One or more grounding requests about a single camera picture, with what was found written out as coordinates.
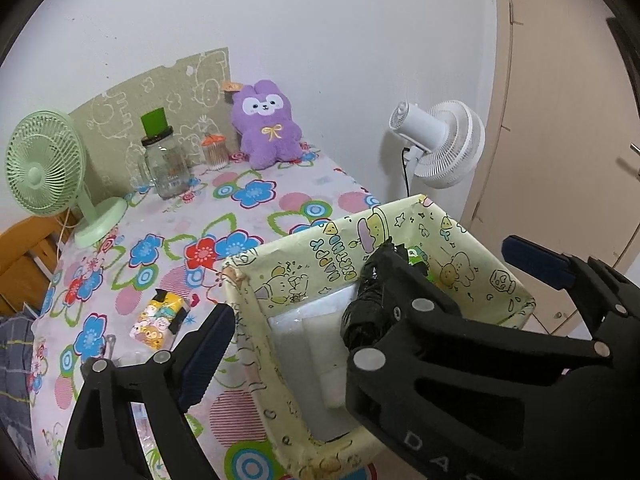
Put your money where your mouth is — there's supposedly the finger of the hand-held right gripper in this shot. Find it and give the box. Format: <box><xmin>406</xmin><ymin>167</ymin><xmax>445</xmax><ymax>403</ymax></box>
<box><xmin>501</xmin><ymin>234</ymin><xmax>640</xmax><ymax>356</ymax></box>
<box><xmin>345</xmin><ymin>249</ymin><xmax>613</xmax><ymax>441</ymax></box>

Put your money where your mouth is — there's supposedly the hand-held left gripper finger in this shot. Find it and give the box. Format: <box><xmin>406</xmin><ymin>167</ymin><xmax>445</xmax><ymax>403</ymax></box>
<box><xmin>57</xmin><ymin>302</ymin><xmax>236</xmax><ymax>480</ymax></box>

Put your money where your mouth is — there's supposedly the cartoon print tissue packet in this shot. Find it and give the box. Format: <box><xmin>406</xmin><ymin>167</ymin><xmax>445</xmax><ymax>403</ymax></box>
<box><xmin>130</xmin><ymin>289</ymin><xmax>193</xmax><ymax>351</ymax></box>

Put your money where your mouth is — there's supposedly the black plastic bag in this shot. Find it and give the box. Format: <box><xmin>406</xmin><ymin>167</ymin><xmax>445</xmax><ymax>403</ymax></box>
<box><xmin>342</xmin><ymin>246</ymin><xmax>426</xmax><ymax>348</ymax></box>

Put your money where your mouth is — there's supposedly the yellow cartoon print storage box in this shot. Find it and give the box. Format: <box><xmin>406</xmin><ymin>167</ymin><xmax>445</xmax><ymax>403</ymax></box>
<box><xmin>221</xmin><ymin>194</ymin><xmax>537</xmax><ymax>476</ymax></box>

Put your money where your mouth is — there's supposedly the floral tablecloth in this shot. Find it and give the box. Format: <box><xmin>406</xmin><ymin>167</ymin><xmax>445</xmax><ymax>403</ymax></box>
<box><xmin>27</xmin><ymin>140</ymin><xmax>386</xmax><ymax>480</ymax></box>

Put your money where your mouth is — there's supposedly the white standing fan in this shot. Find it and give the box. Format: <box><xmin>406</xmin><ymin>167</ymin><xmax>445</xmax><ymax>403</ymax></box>
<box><xmin>389</xmin><ymin>100</ymin><xmax>486</xmax><ymax>190</ymax></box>

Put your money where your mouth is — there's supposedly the beige door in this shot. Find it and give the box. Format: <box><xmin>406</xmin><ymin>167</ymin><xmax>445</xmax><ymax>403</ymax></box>
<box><xmin>460</xmin><ymin>0</ymin><xmax>640</xmax><ymax>341</ymax></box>

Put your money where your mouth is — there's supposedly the grey plaid pillow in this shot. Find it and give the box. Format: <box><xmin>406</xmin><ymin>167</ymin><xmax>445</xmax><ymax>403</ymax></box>
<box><xmin>0</xmin><ymin>312</ymin><xmax>38</xmax><ymax>411</ymax></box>

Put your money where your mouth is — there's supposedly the glass mug jar green lid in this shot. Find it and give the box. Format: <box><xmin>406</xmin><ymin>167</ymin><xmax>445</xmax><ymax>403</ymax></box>
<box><xmin>131</xmin><ymin>106</ymin><xmax>193</xmax><ymax>200</ymax></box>

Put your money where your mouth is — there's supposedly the cotton swab jar orange lid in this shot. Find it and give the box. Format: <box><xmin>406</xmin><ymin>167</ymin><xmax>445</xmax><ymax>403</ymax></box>
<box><xmin>201</xmin><ymin>132</ymin><xmax>227</xmax><ymax>168</ymax></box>

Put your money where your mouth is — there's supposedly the wooden bed headboard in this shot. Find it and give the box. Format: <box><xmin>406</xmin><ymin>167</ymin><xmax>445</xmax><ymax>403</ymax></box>
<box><xmin>0</xmin><ymin>207</ymin><xmax>83</xmax><ymax>317</ymax></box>

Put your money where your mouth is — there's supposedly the purple plush bunny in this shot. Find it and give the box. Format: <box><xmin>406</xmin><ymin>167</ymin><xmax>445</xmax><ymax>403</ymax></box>
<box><xmin>223</xmin><ymin>79</ymin><xmax>304</xmax><ymax>171</ymax></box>

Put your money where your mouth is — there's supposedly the green desk fan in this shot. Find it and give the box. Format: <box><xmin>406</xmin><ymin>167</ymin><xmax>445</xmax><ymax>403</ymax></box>
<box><xmin>5</xmin><ymin>109</ymin><xmax>128</xmax><ymax>248</ymax></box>

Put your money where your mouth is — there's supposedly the green patterned board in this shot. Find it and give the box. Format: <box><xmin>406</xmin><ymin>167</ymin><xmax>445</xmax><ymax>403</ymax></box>
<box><xmin>70</xmin><ymin>47</ymin><xmax>236</xmax><ymax>196</ymax></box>

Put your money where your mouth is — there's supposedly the white fan cable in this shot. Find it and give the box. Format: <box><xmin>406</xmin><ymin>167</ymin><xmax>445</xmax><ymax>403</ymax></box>
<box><xmin>56</xmin><ymin>210</ymin><xmax>73</xmax><ymax>256</ymax></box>

